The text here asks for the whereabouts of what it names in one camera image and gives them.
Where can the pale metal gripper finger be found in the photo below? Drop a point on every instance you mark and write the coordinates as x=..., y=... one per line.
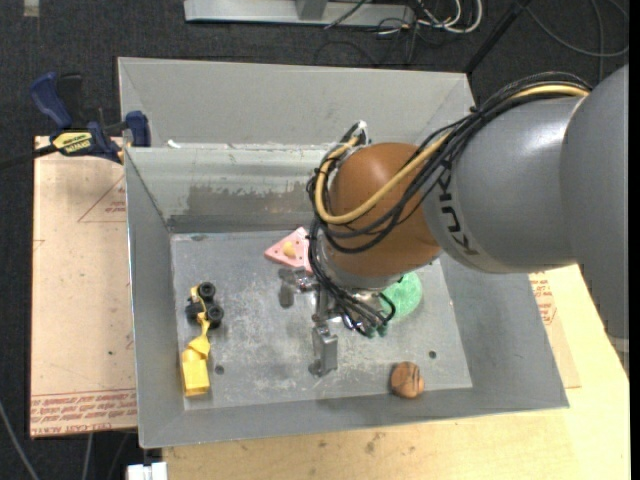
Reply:
x=286, y=288
x=326, y=350

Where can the pink triangular toy wedge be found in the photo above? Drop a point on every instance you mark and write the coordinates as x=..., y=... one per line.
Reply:
x=295, y=255

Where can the green ball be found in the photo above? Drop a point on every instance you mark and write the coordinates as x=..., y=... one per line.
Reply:
x=407, y=300

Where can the grey metal bin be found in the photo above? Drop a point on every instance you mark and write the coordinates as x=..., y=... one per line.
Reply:
x=260, y=328

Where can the brown ball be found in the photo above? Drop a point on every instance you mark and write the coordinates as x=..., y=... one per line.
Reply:
x=406, y=379

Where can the yellow and black toy digger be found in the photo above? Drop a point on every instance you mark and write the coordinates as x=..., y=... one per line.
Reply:
x=196, y=368

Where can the brown cardboard board, red print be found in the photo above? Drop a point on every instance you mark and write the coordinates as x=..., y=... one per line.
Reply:
x=80, y=278

